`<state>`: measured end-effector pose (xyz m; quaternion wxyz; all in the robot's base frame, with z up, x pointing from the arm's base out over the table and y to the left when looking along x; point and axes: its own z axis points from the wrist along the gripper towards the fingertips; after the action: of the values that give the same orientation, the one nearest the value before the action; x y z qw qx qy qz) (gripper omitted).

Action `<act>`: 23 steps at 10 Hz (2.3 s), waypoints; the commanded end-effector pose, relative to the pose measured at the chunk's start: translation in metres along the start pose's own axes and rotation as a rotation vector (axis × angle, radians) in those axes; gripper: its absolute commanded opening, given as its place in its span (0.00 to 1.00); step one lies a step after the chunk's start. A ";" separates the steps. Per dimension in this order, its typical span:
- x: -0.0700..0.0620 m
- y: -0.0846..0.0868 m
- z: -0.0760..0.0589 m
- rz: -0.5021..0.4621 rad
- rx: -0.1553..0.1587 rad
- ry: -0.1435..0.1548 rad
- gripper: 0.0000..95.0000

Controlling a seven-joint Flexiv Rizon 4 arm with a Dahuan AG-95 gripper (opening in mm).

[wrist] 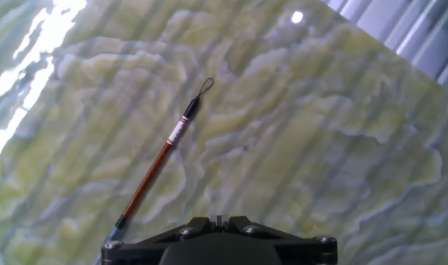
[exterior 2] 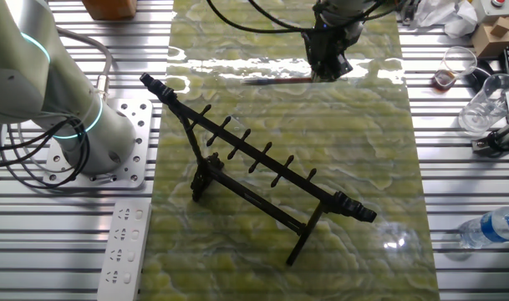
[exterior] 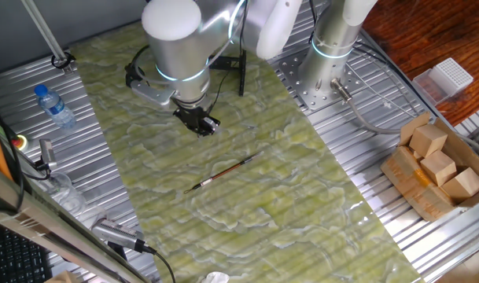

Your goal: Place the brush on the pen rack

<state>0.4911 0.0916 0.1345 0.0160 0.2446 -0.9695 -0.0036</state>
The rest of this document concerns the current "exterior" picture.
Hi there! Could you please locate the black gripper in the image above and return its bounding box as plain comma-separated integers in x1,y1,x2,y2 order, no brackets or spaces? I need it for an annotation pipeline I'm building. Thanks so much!
173,102,221,138

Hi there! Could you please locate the brown calligraphy brush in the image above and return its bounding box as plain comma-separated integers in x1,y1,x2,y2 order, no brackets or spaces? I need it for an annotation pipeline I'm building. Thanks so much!
182,151,265,195

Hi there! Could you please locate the black pen rack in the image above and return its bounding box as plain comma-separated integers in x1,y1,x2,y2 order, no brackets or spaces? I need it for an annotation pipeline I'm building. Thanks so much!
209,49,248,97

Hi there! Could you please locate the green marble pattern mat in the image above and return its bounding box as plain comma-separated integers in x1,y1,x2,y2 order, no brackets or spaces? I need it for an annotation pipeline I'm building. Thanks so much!
68,0,423,283

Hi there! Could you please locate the clear water bottle blue label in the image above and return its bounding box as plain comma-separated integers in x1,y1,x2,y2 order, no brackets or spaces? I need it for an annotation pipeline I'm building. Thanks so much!
33,83,77,130

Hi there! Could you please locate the crumpled white paper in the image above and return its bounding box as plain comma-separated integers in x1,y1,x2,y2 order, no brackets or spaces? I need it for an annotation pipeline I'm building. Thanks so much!
201,270,230,283

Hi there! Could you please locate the aluminium pole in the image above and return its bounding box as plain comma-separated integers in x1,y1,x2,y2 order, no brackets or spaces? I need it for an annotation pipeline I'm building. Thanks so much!
20,0,73,75

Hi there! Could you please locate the yellow red emergency button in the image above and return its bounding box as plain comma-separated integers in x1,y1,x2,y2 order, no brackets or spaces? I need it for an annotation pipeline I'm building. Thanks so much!
10,133,29,153

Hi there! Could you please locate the small cardboard box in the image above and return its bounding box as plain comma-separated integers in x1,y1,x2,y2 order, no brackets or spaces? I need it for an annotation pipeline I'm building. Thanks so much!
45,270,81,283

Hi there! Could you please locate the large brown cardboard box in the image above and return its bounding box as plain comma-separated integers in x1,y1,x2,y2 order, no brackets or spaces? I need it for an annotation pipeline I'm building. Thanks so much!
379,111,479,223

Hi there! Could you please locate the light wooden block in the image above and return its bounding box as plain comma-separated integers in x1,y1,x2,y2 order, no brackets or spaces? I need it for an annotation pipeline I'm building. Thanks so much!
440,167,479,204
419,149,459,187
408,123,448,158

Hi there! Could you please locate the black keyboard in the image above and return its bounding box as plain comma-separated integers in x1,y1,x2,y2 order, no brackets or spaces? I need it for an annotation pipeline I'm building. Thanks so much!
0,223,53,283

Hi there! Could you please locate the white pipette tip box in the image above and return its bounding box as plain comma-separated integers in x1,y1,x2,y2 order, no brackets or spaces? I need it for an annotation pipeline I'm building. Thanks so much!
427,57,475,97

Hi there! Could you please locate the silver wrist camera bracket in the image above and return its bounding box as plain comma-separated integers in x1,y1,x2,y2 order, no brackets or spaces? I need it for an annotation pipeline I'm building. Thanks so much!
130,79,176,108

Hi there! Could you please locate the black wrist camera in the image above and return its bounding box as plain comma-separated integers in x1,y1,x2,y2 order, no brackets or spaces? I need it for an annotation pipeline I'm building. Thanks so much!
123,62,146,88

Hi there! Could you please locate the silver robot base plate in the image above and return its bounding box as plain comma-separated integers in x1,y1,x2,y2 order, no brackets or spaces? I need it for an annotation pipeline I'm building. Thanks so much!
276,42,368,112

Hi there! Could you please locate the black depth camera cable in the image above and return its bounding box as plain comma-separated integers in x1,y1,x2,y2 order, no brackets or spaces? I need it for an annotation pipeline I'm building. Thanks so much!
138,240,178,283

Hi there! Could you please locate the grey hose with metal connector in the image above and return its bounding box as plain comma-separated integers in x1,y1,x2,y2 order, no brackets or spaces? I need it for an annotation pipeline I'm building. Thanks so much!
329,76,405,137

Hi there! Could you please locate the aluminium frame bar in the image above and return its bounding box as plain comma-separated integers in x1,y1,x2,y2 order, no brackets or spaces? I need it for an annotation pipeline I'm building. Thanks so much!
0,160,149,283

